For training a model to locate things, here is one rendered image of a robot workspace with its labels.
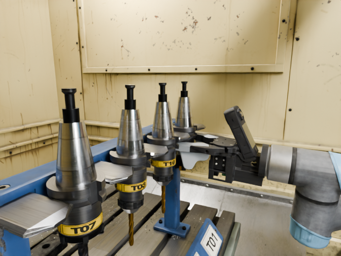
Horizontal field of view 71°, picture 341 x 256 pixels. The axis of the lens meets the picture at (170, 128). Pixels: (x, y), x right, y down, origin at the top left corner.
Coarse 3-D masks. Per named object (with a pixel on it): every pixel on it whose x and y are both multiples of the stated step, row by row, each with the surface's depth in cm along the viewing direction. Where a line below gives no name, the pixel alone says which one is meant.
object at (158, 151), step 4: (144, 144) 44; (148, 144) 44; (152, 144) 44; (148, 148) 42; (152, 148) 42; (156, 148) 42; (160, 148) 42; (164, 148) 42; (152, 152) 40; (156, 152) 40; (160, 152) 40; (164, 152) 40; (152, 156) 39; (156, 156) 40
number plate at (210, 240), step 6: (210, 228) 62; (204, 234) 60; (210, 234) 61; (216, 234) 63; (204, 240) 58; (210, 240) 59; (216, 240) 61; (204, 246) 57; (210, 246) 58; (216, 246) 60; (210, 252) 57; (216, 252) 58
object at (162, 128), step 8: (160, 104) 44; (168, 104) 45; (160, 112) 45; (168, 112) 45; (160, 120) 45; (168, 120) 45; (152, 128) 47; (160, 128) 45; (168, 128) 45; (152, 136) 46; (160, 136) 45; (168, 136) 45
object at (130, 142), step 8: (128, 112) 35; (136, 112) 35; (120, 120) 36; (128, 120) 35; (136, 120) 35; (120, 128) 35; (128, 128) 35; (136, 128) 35; (120, 136) 35; (128, 136) 35; (136, 136) 35; (120, 144) 35; (128, 144) 35; (136, 144) 35; (120, 152) 35; (128, 152) 35; (136, 152) 35; (144, 152) 37
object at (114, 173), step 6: (96, 162) 35; (102, 162) 35; (96, 168) 33; (102, 168) 33; (108, 168) 33; (114, 168) 33; (120, 168) 33; (126, 168) 33; (132, 168) 33; (108, 174) 31; (114, 174) 31; (120, 174) 31; (126, 174) 31; (132, 174) 32; (108, 180) 30; (114, 180) 30; (120, 180) 30
